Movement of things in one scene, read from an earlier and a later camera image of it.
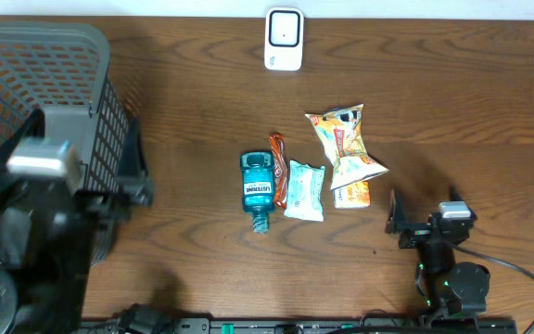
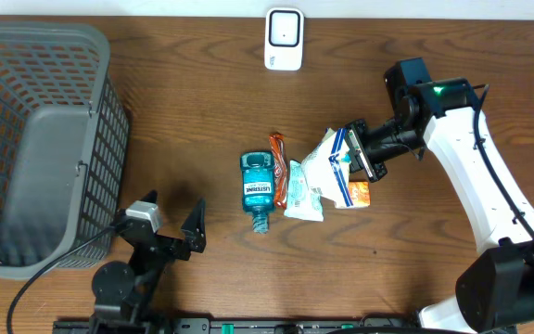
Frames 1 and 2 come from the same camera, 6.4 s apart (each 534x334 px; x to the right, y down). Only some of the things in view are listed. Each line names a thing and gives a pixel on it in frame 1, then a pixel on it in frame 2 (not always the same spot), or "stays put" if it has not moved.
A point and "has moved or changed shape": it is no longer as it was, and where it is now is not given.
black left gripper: [135, 168] → [196, 233]
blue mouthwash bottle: [258, 186] stays put
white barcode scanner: [284, 38] stays put
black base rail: [206, 326] stays put
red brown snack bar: [279, 170] stays put
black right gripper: [416, 232] → [361, 157]
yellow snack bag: [338, 134] has moved or changed shape
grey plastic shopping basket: [17, 68] stays put
